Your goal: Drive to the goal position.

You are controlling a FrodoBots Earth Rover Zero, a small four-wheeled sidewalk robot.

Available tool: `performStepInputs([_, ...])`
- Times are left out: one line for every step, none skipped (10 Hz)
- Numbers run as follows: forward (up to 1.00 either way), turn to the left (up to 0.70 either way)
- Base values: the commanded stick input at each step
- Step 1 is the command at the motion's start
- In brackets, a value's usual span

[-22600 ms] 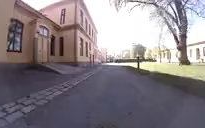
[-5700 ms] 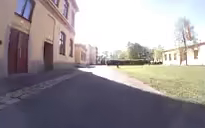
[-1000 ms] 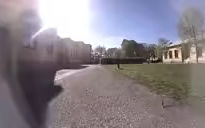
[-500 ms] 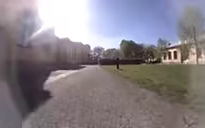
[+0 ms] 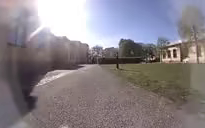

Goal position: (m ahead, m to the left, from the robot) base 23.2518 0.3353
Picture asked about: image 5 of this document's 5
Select dark hedge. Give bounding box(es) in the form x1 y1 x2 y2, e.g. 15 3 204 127
97 57 143 65

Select grey gravel path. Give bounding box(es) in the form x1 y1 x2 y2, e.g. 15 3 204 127
23 64 205 128

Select row of buildings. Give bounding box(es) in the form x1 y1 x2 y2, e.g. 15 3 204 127
6 28 90 68

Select grass lawn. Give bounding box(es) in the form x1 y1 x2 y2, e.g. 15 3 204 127
99 62 205 104

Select cream building with windows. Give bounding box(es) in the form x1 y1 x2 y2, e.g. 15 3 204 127
159 39 205 64

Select thin bare tree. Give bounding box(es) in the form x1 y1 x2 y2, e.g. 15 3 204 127
177 6 205 65

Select dark post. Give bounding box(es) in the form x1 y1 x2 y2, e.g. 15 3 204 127
115 52 120 70

